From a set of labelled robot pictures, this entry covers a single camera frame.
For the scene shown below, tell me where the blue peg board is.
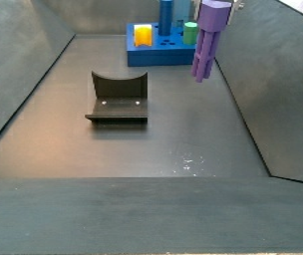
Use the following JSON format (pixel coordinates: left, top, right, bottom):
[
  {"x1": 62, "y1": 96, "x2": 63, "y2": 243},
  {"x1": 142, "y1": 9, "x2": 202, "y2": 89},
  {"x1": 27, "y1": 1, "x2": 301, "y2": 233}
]
[{"x1": 127, "y1": 23, "x2": 195, "y2": 67}]

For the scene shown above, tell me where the green cylinder peg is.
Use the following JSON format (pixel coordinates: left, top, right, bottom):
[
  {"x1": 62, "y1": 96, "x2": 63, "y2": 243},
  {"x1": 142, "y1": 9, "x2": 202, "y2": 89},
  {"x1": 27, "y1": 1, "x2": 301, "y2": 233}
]
[{"x1": 183, "y1": 22, "x2": 198, "y2": 45}]

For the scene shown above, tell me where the black curved stand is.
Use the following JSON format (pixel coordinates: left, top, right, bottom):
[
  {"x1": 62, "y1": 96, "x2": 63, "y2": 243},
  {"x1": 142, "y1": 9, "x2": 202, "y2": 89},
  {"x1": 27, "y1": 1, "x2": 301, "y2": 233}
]
[{"x1": 86, "y1": 73, "x2": 149, "y2": 122}]

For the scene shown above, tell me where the dark blue cylinder peg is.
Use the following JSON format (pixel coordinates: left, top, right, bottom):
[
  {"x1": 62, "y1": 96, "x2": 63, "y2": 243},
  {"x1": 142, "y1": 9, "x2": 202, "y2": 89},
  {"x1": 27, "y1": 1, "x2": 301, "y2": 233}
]
[{"x1": 158, "y1": 0, "x2": 173, "y2": 36}]

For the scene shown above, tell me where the purple three prong peg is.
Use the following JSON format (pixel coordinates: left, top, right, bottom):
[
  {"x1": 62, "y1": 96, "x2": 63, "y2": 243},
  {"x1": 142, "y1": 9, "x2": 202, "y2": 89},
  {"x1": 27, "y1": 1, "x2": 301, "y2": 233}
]
[{"x1": 191, "y1": 0, "x2": 231, "y2": 83}]

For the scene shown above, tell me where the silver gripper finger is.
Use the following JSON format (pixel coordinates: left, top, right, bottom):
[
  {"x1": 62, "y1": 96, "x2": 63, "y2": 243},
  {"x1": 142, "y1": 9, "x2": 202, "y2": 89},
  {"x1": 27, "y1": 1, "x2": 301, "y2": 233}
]
[{"x1": 233, "y1": 0, "x2": 245, "y2": 10}]

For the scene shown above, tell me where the yellow arch block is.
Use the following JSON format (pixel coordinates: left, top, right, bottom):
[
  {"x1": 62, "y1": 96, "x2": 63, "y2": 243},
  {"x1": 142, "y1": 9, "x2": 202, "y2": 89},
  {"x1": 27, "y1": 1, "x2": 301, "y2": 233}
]
[{"x1": 134, "y1": 24, "x2": 153, "y2": 47}]

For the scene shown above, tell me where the light blue rectangular peg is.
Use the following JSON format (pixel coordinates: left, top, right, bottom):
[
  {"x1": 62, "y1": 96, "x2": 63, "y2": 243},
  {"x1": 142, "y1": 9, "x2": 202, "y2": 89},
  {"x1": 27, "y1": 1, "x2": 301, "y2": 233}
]
[{"x1": 173, "y1": 0, "x2": 191, "y2": 27}]

